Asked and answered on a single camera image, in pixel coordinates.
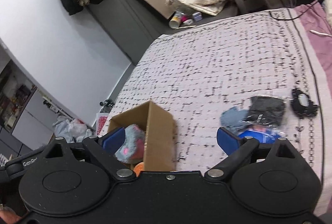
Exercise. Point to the grey pink plush toy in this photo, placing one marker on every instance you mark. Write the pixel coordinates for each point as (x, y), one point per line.
(132, 150)

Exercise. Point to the red patterned bag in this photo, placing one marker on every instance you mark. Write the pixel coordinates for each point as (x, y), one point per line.
(101, 119)

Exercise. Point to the blue tissue pack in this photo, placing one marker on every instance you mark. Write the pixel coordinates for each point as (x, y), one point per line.
(265, 135)

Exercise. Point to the operator hand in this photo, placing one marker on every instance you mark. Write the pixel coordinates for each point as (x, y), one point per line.
(9, 216)

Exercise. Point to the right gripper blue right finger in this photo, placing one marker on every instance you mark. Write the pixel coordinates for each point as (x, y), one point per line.
(239, 152)

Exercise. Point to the paper cup on floor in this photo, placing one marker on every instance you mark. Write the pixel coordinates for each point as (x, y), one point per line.
(175, 21)

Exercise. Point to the white patterned bed blanket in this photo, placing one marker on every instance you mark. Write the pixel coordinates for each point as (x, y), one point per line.
(198, 74)

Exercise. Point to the white plastic bags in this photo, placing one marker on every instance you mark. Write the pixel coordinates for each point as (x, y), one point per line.
(73, 131)

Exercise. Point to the blue knitted cloth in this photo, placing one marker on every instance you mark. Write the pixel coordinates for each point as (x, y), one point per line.
(234, 120)

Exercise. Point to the black item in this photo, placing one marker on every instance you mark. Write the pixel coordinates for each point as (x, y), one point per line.
(266, 111)

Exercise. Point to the brown cardboard box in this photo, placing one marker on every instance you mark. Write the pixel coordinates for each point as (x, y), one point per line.
(158, 126)

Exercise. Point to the white cabinet with shelf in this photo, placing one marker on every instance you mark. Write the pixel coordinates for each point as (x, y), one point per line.
(26, 118)

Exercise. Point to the crumpled pale duvet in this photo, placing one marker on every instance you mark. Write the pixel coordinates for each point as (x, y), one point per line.
(327, 7)

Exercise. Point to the orange round soft toy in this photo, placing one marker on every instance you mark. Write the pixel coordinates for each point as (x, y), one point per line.
(138, 168)

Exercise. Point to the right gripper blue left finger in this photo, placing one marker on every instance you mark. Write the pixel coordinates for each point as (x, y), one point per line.
(102, 151)

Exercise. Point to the pink bed sheet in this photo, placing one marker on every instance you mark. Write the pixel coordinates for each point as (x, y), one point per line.
(319, 32)

